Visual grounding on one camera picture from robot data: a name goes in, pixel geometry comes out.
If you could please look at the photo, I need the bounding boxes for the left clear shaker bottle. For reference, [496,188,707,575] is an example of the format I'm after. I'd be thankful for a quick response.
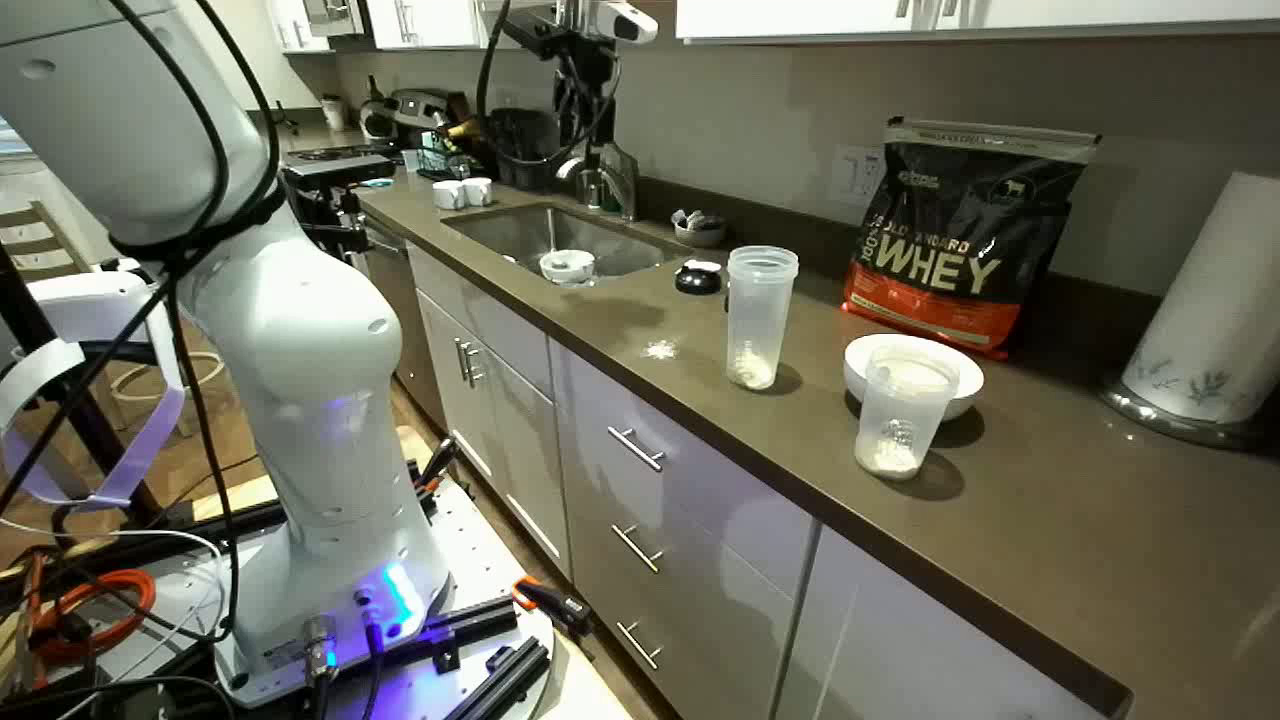
[730,243,799,393]

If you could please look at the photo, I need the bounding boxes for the black whey protein bag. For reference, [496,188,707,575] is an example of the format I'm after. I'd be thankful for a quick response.
[842,115,1102,356]

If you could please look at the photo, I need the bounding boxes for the clear shaker bottle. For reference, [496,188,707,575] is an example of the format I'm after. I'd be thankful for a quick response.
[855,360,952,481]
[730,243,799,393]

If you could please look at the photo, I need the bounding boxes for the white upper cabinets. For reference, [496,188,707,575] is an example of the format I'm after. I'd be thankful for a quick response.
[264,0,1280,52]

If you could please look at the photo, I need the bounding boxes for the white container in sink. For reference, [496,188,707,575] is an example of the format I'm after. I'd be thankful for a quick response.
[539,247,595,287]

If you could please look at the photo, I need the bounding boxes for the white cups on counter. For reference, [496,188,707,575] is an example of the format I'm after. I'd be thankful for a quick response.
[433,177,496,210]

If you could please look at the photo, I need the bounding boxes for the right clear shaker bottle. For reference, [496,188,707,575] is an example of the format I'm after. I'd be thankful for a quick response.
[855,360,952,481]

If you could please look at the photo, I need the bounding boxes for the chrome faucet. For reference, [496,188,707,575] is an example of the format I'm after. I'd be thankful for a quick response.
[555,139,636,219]

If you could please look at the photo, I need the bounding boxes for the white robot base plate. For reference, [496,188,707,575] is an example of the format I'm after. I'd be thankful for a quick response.
[91,481,630,720]

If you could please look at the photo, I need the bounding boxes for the black coffee maker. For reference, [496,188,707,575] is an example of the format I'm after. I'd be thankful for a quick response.
[484,109,555,190]

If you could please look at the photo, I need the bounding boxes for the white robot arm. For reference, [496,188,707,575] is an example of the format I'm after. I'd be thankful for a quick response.
[0,0,447,693]

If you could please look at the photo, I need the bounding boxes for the small white black object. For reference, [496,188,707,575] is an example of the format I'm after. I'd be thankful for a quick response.
[674,206,724,247]

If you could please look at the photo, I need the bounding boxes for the white bowl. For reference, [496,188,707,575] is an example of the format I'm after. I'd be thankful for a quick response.
[845,332,983,421]

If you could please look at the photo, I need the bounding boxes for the black bottle lid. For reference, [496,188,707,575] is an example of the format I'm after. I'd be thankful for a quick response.
[676,261,719,296]

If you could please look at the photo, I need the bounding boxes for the white lower cabinet drawers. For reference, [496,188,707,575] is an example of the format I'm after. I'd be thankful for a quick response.
[409,252,1105,720]

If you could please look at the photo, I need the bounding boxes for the white paper towel roll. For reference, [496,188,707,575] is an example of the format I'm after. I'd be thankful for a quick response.
[1107,171,1280,448]

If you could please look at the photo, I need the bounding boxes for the stainless steel sink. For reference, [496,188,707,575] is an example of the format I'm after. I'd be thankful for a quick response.
[454,205,674,283]

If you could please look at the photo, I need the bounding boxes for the orange cable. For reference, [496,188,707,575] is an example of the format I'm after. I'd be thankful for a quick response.
[26,565,160,671]

